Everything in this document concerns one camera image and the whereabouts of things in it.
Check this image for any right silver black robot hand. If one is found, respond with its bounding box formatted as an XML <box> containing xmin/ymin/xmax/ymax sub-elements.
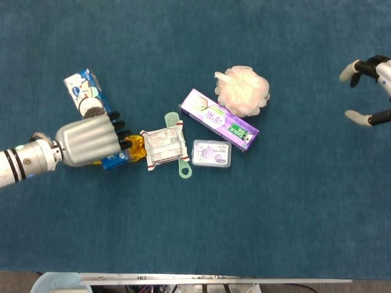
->
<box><xmin>338</xmin><ymin>55</ymin><xmax>391</xmax><ymax>128</ymax></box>

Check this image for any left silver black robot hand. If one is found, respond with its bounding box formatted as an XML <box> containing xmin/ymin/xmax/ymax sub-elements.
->
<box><xmin>54</xmin><ymin>111</ymin><xmax>134</xmax><ymax>168</ymax></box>

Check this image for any blue cookie box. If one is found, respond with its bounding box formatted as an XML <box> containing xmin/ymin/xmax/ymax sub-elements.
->
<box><xmin>63</xmin><ymin>68</ymin><xmax>129</xmax><ymax>170</ymax></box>

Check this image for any gold foil biscuit pack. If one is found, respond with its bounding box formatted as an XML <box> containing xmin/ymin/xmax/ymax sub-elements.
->
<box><xmin>88</xmin><ymin>134</ymin><xmax>148</xmax><ymax>165</ymax></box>

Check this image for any white sachet packet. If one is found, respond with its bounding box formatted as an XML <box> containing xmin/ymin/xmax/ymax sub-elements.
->
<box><xmin>139</xmin><ymin>120</ymin><xmax>191</xmax><ymax>172</ymax></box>

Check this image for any small clear purple case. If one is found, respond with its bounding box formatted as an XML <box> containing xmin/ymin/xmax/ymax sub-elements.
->
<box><xmin>191</xmin><ymin>139</ymin><xmax>232</xmax><ymax>168</ymax></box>

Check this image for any pink mesh bath pouf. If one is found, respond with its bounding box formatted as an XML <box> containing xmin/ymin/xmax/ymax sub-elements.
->
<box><xmin>214</xmin><ymin>65</ymin><xmax>271</xmax><ymax>118</ymax></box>

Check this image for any purple toothpaste box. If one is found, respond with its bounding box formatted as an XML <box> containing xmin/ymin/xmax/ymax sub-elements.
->
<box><xmin>179</xmin><ymin>88</ymin><xmax>260</xmax><ymax>153</ymax></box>

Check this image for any green plastic handle tool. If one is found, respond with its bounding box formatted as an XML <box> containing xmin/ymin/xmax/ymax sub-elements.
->
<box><xmin>164</xmin><ymin>112</ymin><xmax>193</xmax><ymax>179</ymax></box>

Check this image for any light blue round bucket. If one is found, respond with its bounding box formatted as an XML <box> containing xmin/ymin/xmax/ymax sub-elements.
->
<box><xmin>29</xmin><ymin>272</ymin><xmax>92</xmax><ymax>293</ymax></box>

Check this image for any teal felt table cover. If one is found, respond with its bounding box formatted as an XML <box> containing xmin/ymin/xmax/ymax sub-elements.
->
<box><xmin>0</xmin><ymin>0</ymin><xmax>391</xmax><ymax>279</ymax></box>

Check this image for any aluminium table edge rail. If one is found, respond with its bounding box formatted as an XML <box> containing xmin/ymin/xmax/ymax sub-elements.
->
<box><xmin>79</xmin><ymin>273</ymin><xmax>353</xmax><ymax>286</ymax></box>

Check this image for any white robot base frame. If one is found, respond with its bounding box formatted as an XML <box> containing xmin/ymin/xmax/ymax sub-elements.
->
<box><xmin>177</xmin><ymin>283</ymin><xmax>262</xmax><ymax>293</ymax></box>

